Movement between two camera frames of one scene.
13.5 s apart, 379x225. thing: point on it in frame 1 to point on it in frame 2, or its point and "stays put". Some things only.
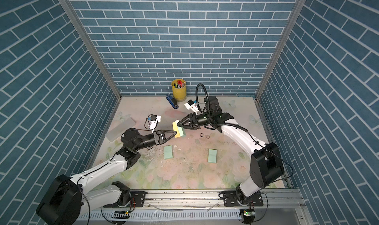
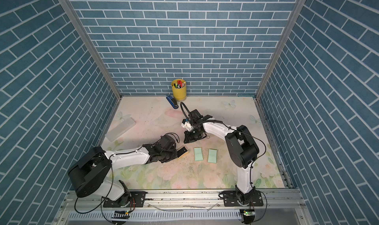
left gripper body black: (151, 141) to (170, 154)
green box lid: (212, 156) stays put
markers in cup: (179, 85) stays put
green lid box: (182, 131) to (198, 154)
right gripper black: (194, 125) to (187, 136)
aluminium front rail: (173, 207) stays put
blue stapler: (172, 101) stays put
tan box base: (175, 129) to (181, 152)
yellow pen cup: (179, 89) stays put
